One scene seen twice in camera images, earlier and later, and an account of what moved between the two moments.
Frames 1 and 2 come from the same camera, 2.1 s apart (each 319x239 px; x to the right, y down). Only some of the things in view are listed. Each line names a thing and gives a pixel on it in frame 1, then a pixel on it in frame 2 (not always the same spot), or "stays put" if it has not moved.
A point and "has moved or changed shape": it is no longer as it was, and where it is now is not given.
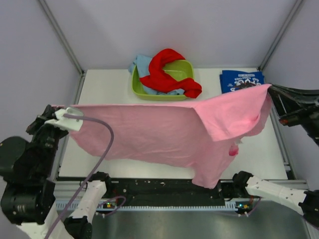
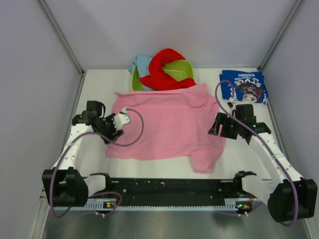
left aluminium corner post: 62,35 stays put
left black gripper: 40,120 to 110,119
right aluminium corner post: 295,7 stays put
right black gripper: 294,105 to 221,119
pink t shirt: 202,135 has moved or changed shape
